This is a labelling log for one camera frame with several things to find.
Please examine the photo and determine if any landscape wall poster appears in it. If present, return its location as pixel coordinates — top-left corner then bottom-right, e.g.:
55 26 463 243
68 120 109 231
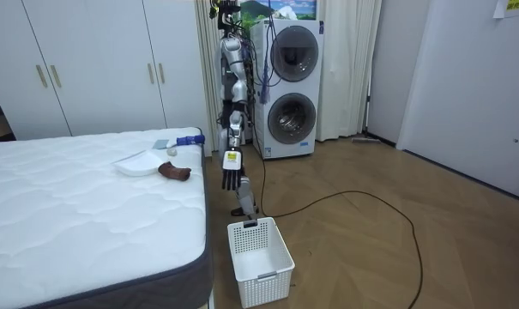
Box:
237 0 318 23

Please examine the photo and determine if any black floor cable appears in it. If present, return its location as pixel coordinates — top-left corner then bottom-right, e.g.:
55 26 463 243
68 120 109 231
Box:
250 106 425 309

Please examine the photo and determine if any white plate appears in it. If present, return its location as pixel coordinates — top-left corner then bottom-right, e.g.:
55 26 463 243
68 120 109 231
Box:
112 149 168 178

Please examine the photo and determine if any brown rolled cloth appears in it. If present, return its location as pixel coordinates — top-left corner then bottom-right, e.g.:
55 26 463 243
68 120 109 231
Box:
157 161 192 182

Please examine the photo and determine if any white perforated plastic basket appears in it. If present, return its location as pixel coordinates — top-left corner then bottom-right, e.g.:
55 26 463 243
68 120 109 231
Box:
226 216 296 309

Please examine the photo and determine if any robot body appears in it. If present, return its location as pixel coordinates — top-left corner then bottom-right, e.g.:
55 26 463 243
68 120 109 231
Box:
214 0 256 130

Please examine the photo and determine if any yellow paper notice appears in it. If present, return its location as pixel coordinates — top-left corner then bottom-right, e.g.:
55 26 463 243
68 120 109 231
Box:
492 0 519 20

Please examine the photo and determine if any white door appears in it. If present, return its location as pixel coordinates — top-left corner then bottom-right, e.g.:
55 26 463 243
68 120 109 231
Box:
395 0 519 203

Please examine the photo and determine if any white mattress bed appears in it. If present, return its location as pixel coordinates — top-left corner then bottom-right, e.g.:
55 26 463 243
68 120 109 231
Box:
0 126 214 309

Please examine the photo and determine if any floor mop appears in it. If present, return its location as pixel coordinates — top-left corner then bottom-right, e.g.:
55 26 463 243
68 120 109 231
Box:
350 75 383 145

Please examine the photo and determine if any white wardrobe cabinet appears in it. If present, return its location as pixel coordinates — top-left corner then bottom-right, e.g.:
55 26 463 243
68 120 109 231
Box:
0 0 213 156

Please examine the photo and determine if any white washing machine tower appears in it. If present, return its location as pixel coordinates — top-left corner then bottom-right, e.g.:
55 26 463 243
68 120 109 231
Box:
249 17 325 161

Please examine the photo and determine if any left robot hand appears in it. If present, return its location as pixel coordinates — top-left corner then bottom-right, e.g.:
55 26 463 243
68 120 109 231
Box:
221 147 245 192

